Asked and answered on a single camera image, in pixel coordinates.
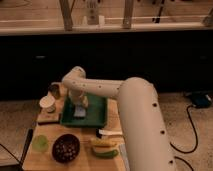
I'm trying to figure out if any blue sponge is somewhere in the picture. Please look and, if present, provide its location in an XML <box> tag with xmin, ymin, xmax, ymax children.
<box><xmin>74</xmin><ymin>106</ymin><xmax>86</xmax><ymax>118</ymax></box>

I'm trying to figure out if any green pepper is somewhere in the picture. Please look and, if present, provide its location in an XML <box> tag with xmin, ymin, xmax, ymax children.
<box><xmin>91</xmin><ymin>148</ymin><xmax>119</xmax><ymax>159</ymax></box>

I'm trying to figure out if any black device on floor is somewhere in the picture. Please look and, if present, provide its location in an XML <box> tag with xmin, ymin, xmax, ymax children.
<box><xmin>185</xmin><ymin>92</ymin><xmax>212</xmax><ymax>108</ymax></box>

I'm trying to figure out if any green plastic tray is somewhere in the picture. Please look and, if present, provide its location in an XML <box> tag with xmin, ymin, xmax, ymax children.
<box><xmin>60</xmin><ymin>91</ymin><xmax>107</xmax><ymax>128</ymax></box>

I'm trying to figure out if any white handled black brush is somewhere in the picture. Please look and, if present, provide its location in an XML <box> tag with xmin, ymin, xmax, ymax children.
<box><xmin>96</xmin><ymin>129</ymin><xmax>123</xmax><ymax>138</ymax></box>

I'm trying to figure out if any dark brown bowl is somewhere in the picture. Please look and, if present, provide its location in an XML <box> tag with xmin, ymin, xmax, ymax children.
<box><xmin>52</xmin><ymin>134</ymin><xmax>80</xmax><ymax>163</ymax></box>

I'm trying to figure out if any black cable on floor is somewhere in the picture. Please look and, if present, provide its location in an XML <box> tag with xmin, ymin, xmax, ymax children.
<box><xmin>169</xmin><ymin>104</ymin><xmax>200</xmax><ymax>171</ymax></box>

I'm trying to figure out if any wooden block with black edge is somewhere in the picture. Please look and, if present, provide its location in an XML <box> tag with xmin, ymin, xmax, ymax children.
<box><xmin>37</xmin><ymin>111</ymin><xmax>60</xmax><ymax>125</ymax></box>

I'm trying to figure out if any light green cup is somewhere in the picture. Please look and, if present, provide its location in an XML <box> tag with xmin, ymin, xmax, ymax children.
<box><xmin>32</xmin><ymin>135</ymin><xmax>48</xmax><ymax>152</ymax></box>

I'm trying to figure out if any metal cup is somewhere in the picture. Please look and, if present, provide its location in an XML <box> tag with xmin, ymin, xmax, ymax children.
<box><xmin>48</xmin><ymin>84</ymin><xmax>60</xmax><ymax>99</ymax></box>

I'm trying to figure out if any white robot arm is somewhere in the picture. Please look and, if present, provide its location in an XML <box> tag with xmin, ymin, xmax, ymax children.
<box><xmin>62</xmin><ymin>66</ymin><xmax>177</xmax><ymax>171</ymax></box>

